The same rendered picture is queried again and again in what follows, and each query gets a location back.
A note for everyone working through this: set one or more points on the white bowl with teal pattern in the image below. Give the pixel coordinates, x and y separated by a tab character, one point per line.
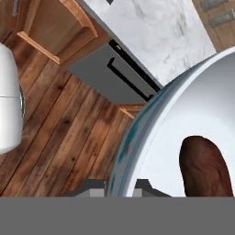
183	116

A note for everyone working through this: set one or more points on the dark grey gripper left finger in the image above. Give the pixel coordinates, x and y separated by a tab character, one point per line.
97	186

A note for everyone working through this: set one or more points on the grey dishwasher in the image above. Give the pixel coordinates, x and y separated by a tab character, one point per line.
98	72

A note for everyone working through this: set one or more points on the wooden drawer cupboard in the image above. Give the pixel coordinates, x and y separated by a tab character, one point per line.
225	33

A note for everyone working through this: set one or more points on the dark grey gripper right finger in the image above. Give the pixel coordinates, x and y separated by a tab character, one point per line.
143	187

